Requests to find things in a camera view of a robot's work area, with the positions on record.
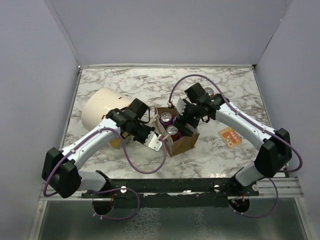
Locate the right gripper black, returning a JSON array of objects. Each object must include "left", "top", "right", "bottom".
[{"left": 172, "top": 99, "right": 203, "bottom": 137}]

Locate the red cola can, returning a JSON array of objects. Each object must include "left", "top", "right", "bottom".
[
  {"left": 204, "top": 87, "right": 215, "bottom": 97},
  {"left": 166, "top": 124, "right": 179, "bottom": 142}
]

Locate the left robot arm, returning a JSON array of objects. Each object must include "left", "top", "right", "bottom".
[{"left": 41, "top": 98, "right": 163, "bottom": 199}]

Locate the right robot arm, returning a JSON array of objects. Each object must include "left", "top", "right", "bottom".
[{"left": 172, "top": 83, "right": 292, "bottom": 196}]

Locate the orange spiral notebook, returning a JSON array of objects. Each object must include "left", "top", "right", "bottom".
[{"left": 218, "top": 127, "right": 242, "bottom": 149}]

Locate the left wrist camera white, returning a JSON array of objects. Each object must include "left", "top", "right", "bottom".
[{"left": 144, "top": 131, "right": 163, "bottom": 152}]

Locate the black mounting rail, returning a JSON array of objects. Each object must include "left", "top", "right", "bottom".
[{"left": 81, "top": 178, "right": 259, "bottom": 209}]

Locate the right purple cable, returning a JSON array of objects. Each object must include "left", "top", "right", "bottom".
[{"left": 167, "top": 74, "right": 304, "bottom": 218}]

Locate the aluminium side rail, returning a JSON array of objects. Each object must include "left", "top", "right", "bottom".
[{"left": 256, "top": 173, "right": 304, "bottom": 198}]

